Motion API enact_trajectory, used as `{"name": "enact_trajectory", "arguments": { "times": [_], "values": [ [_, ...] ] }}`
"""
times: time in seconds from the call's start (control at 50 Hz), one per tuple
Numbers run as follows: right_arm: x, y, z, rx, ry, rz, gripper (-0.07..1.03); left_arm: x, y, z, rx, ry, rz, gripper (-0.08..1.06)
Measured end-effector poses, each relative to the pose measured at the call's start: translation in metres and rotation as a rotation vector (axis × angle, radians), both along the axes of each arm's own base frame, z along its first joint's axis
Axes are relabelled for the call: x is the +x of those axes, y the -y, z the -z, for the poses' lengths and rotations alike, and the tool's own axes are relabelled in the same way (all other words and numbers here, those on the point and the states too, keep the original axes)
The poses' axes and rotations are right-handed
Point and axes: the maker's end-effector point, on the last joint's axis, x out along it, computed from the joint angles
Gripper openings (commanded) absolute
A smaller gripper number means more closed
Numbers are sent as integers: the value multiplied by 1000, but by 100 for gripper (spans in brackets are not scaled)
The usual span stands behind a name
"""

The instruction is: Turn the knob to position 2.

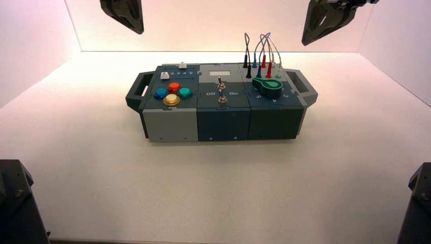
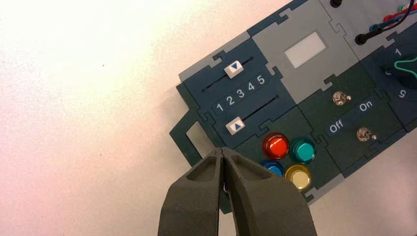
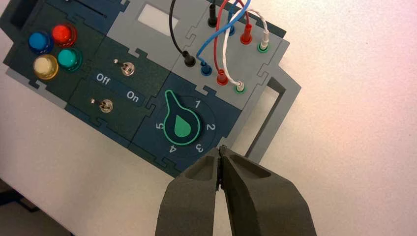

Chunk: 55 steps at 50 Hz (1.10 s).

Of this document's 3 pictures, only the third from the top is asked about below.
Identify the yellow dome push button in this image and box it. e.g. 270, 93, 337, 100
32, 54, 60, 81

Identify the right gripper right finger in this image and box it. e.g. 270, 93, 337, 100
219, 146, 318, 236

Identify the red banana plug cable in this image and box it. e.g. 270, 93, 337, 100
213, 0, 253, 87

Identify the metal toggle switch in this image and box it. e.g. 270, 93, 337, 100
112, 59, 136, 77
90, 98, 115, 114

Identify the green dome push button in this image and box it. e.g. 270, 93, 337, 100
57, 48, 83, 73

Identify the blue banana plug cable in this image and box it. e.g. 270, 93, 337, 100
196, 0, 252, 77

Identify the white banana plug cable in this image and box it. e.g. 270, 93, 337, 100
222, 8, 270, 95

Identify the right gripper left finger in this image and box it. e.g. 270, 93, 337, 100
155, 147, 222, 236

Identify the blue dome push button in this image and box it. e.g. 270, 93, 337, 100
28, 30, 55, 56

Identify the green teardrop rotary knob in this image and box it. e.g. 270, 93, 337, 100
162, 89, 203, 147

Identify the modular control panel box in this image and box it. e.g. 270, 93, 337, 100
0, 0, 302, 178

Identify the black banana plug cable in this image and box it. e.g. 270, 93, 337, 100
169, 0, 218, 68

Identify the red dome push button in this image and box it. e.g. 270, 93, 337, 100
51, 23, 78, 48

